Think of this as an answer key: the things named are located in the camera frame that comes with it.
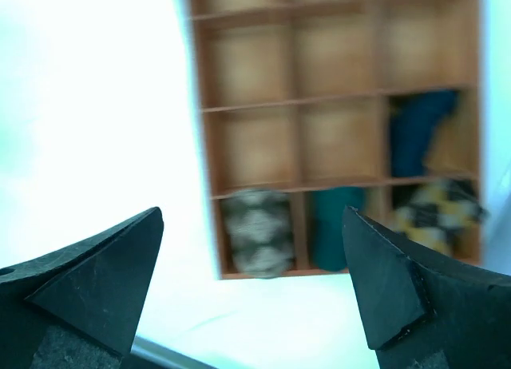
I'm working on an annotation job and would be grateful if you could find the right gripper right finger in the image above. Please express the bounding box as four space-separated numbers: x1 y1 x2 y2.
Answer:
343 207 510 350

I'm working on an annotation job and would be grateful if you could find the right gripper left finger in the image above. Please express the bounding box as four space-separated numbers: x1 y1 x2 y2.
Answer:
1 207 164 355

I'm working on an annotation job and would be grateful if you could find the brown argyle sock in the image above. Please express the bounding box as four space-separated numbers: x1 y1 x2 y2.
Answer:
221 188 295 279

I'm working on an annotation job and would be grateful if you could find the dark navy sock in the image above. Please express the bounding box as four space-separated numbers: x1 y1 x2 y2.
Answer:
390 89 459 177

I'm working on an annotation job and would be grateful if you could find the rolled argyle sock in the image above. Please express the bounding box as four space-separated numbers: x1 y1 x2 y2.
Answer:
390 179 487 256

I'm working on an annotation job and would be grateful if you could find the rolled teal sock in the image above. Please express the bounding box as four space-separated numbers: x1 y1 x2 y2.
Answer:
311 187 365 272

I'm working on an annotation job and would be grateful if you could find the orange compartment tray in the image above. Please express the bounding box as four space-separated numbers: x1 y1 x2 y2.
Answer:
188 0 482 280

